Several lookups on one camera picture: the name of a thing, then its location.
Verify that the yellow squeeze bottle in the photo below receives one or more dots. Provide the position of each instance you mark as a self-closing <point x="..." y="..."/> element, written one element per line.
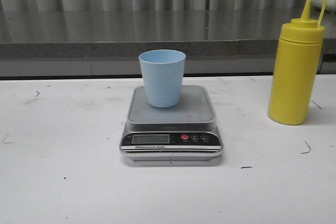
<point x="298" y="55"/>

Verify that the light blue plastic cup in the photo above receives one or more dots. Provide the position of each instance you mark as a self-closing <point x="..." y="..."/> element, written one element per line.
<point x="162" y="73"/>

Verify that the silver digital kitchen scale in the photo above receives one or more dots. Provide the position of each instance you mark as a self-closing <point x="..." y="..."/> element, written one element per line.
<point x="186" y="132"/>

